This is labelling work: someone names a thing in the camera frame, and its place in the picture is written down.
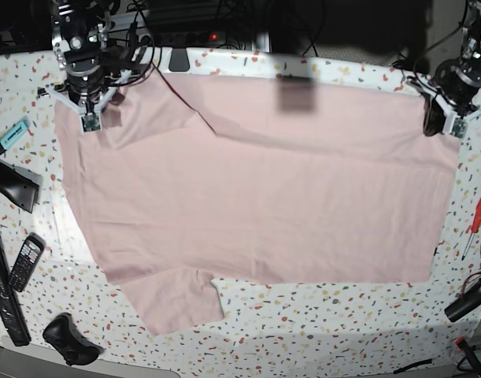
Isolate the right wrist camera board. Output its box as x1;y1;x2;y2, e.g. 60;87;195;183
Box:
80;113;102;132

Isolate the red handled screwdriver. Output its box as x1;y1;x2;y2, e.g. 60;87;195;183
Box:
461;197;481;261

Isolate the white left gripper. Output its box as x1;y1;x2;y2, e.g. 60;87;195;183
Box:
408;80;481;137

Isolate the black power strip red switch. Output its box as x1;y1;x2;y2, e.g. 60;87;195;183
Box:
153;31;226;46

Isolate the pink T-shirt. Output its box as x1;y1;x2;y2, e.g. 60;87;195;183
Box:
54;73;460;335

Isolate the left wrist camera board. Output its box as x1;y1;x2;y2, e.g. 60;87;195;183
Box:
450;118;468;139

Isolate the light blue highlighter marker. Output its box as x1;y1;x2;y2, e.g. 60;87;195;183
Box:
0;117;30;156

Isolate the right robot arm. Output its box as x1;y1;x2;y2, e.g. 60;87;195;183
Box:
38;1;134;122

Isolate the black cylindrical tool right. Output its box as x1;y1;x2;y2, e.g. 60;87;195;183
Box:
444;279;481;323

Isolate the black game controller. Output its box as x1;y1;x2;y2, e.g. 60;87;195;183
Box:
43;313;104;366

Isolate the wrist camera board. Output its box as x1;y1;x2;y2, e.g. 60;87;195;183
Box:
80;113;102;132
450;118;468;139

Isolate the black cable bottom right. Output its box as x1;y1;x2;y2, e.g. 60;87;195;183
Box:
393;358;434;375

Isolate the long black bar in wrap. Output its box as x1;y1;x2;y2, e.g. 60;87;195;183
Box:
0;238;31;347

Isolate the black cordless phone handset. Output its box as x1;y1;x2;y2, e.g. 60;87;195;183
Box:
9;233;46;293

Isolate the red black clamp bottom right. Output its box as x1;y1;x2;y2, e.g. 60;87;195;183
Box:
455;337;481;377

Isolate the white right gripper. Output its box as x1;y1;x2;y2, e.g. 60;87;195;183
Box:
37;70;131;116

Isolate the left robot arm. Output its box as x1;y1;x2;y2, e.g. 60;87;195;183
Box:
408;1;481;139

